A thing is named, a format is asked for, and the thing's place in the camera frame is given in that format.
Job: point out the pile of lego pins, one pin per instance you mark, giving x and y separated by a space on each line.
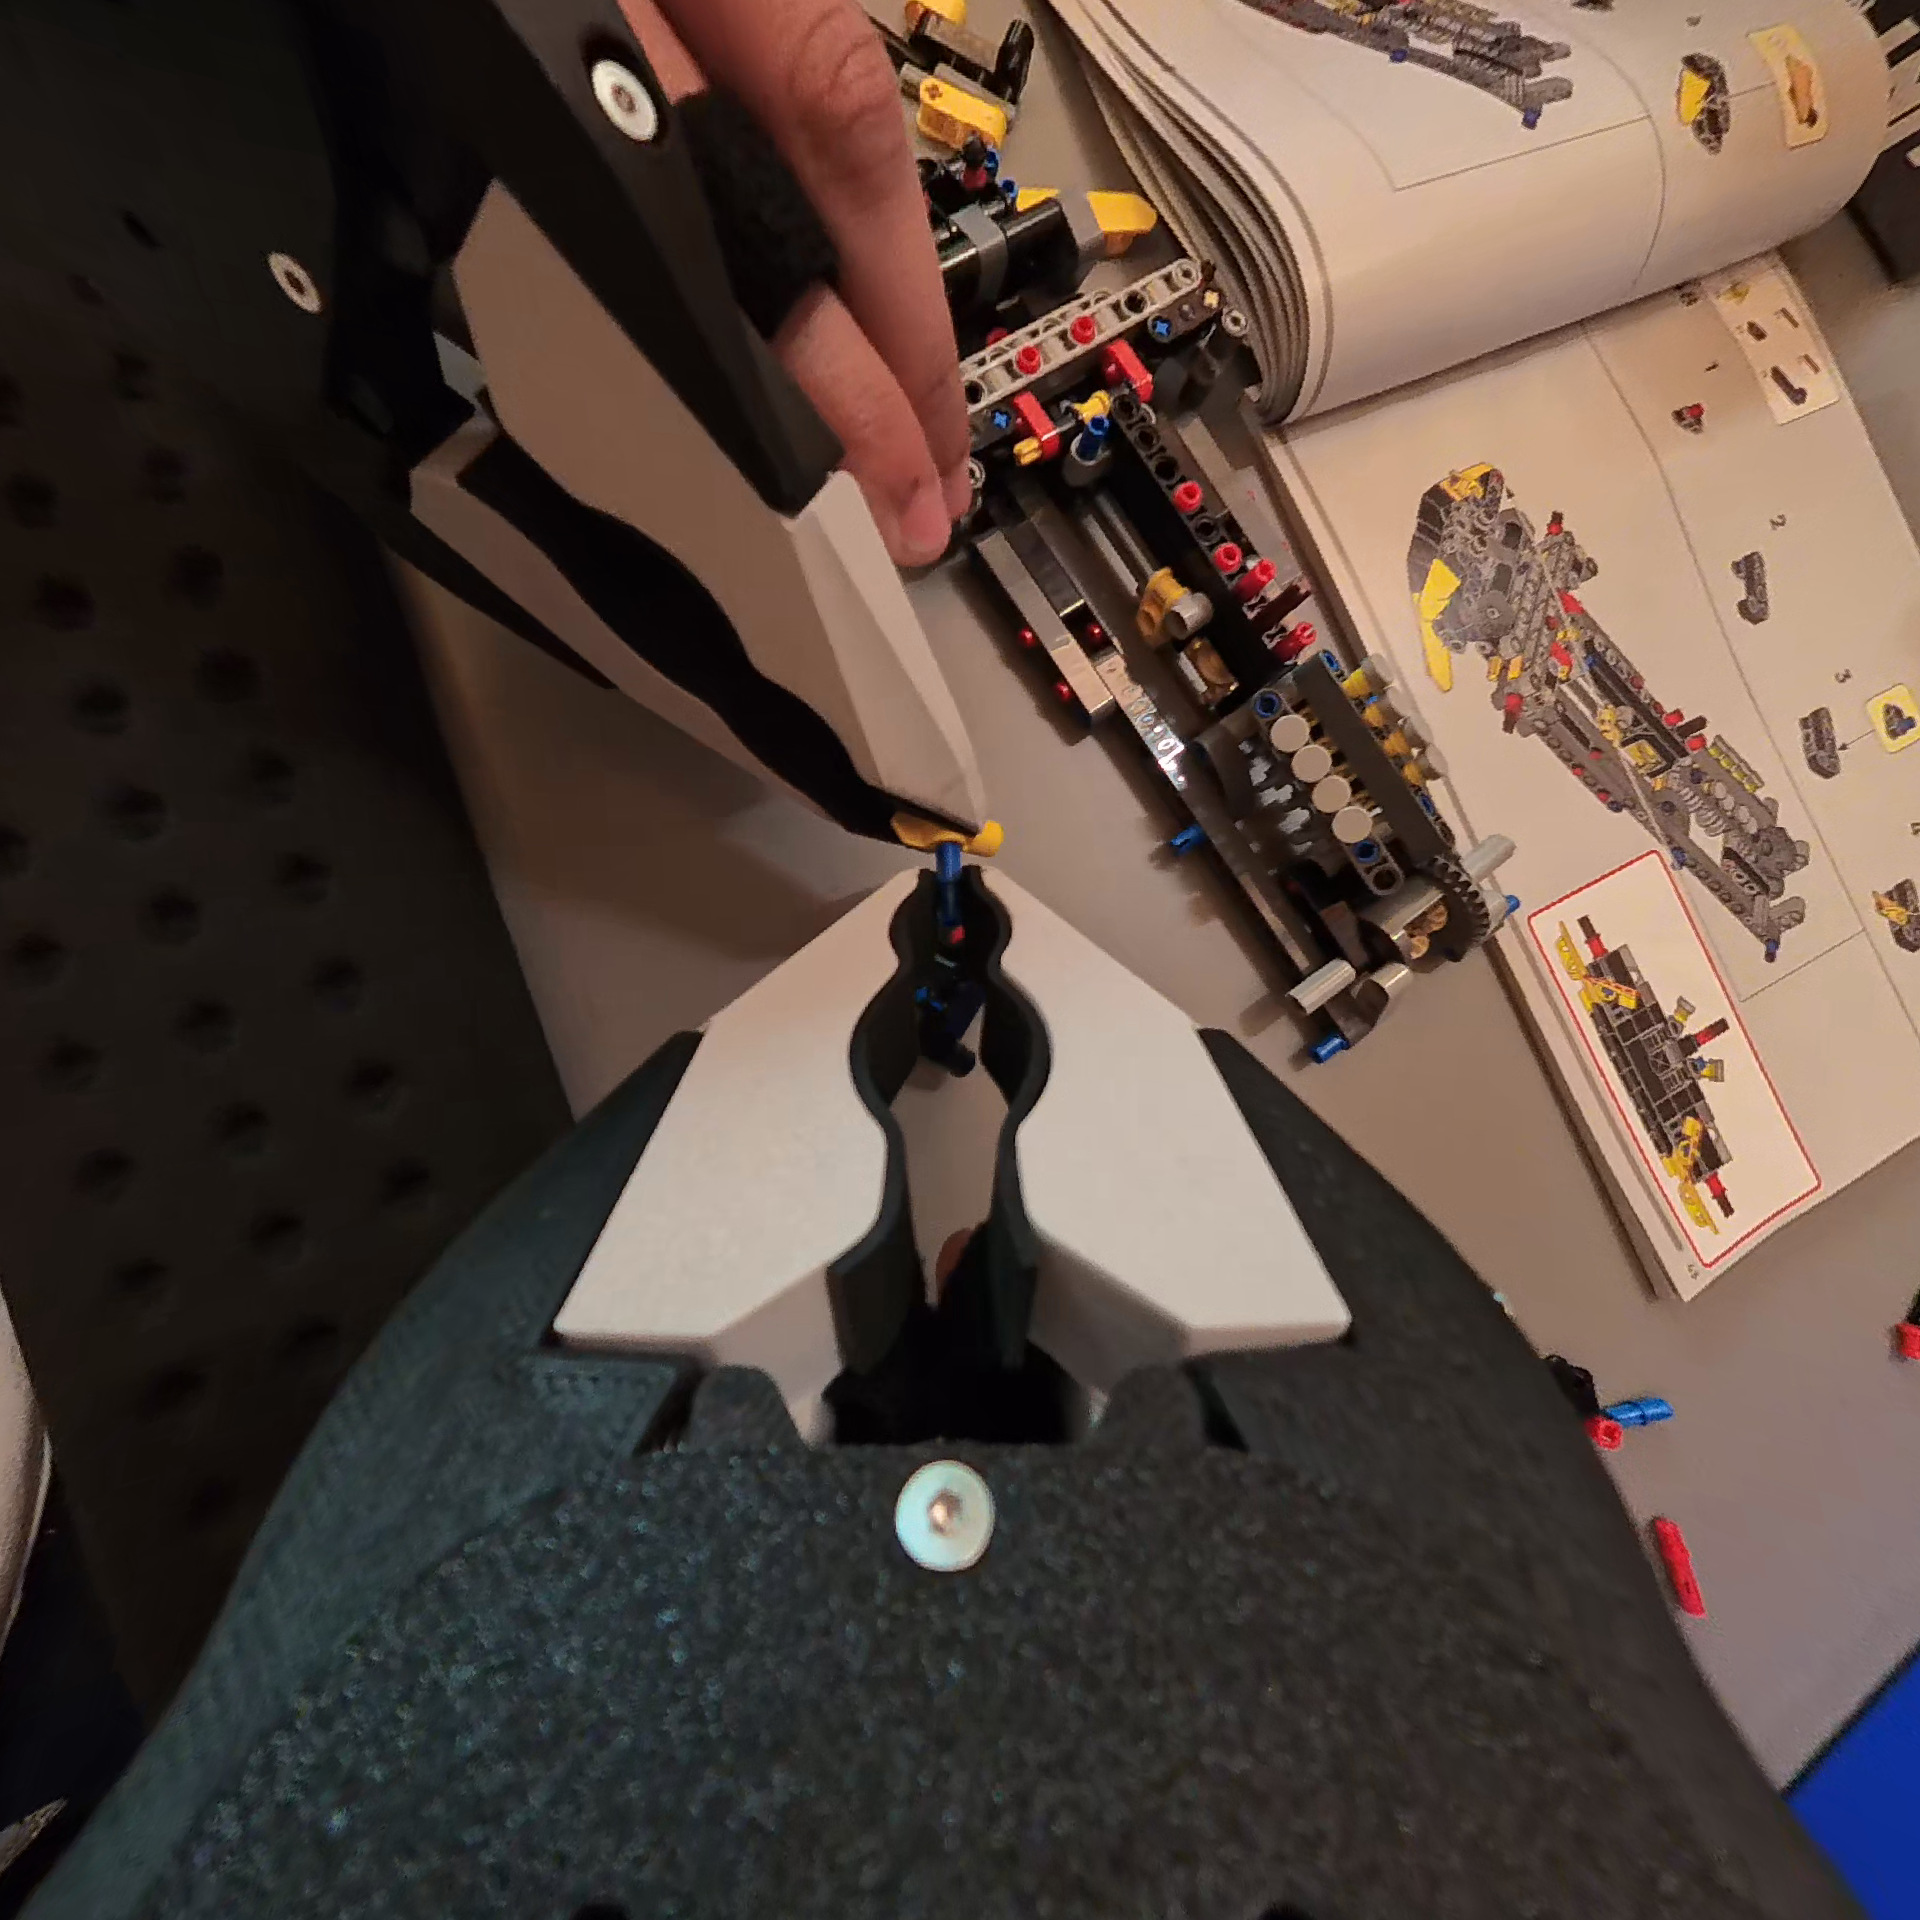
1628 1411

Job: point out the lego car chassis assembly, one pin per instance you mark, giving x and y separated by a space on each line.
1202 600

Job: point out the yellow lego panel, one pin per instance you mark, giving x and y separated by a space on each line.
1121 215

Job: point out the person's left hand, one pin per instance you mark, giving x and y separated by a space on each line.
885 299

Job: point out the yellow lego piece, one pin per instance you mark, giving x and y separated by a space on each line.
918 830

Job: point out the lego instruction booklet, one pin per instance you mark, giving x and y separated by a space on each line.
1651 523

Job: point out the person's white shirt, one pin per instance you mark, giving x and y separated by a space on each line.
14 1471

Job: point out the blue plastic bin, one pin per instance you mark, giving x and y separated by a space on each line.
1868 1829

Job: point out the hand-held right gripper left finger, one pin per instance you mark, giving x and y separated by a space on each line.
735 1170

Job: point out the black dimpled foam pad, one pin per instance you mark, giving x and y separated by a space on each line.
181 901

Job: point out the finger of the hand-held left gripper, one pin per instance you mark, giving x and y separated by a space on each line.
869 646
510 555

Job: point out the blue lego pin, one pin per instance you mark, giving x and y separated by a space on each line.
950 885

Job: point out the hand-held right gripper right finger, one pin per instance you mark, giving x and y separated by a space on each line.
1171 1184

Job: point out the black lego connector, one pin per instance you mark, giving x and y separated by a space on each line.
950 1014

